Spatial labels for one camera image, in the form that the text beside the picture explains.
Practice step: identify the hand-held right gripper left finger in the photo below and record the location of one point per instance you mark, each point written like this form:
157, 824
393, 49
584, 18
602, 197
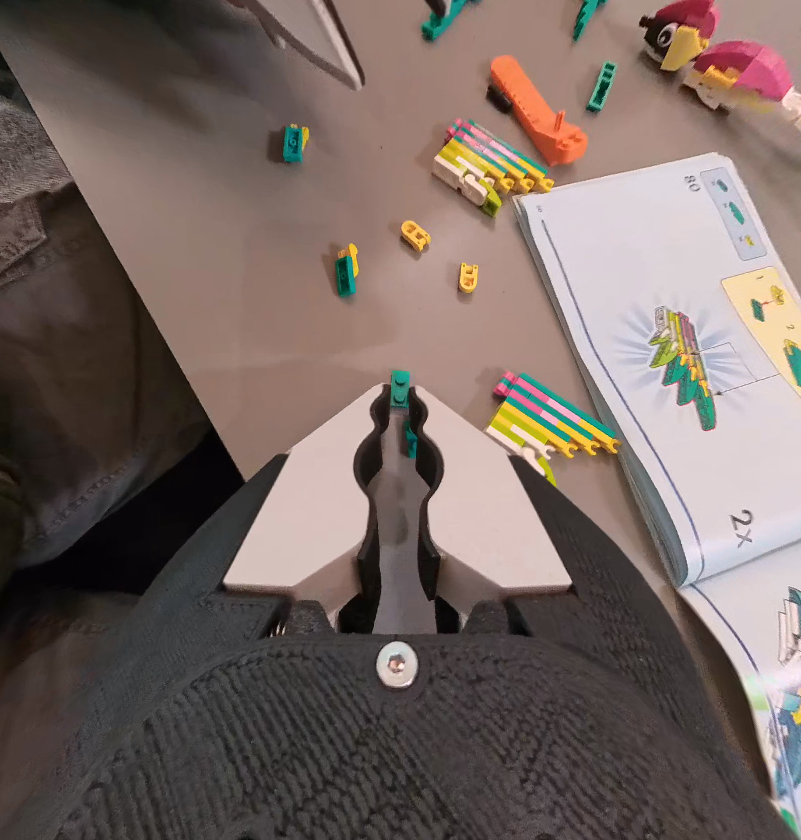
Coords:
294, 525

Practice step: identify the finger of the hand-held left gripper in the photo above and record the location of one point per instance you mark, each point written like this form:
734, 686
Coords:
303, 33

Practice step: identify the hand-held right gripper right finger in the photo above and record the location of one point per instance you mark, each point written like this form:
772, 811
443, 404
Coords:
499, 525

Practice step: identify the teal and yellow lego piece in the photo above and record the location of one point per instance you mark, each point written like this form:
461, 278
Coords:
345, 274
291, 146

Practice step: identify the striped lego wing assembly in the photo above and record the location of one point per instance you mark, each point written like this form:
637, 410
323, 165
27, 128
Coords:
484, 161
553, 419

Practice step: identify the cluster of teal lego pieces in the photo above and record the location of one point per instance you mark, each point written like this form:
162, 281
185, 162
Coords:
436, 25
584, 15

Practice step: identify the yellow lego clip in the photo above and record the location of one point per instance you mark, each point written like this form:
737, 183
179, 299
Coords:
468, 278
414, 235

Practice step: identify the orange lego brick separator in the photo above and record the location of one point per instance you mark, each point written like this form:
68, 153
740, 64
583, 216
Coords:
531, 103

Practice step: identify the lego instruction booklet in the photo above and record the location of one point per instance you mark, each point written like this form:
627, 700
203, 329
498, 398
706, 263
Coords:
622, 274

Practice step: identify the long teal lego plate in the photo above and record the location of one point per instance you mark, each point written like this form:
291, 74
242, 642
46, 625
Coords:
599, 86

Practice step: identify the person's grey pants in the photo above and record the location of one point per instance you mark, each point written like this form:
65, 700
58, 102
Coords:
78, 368

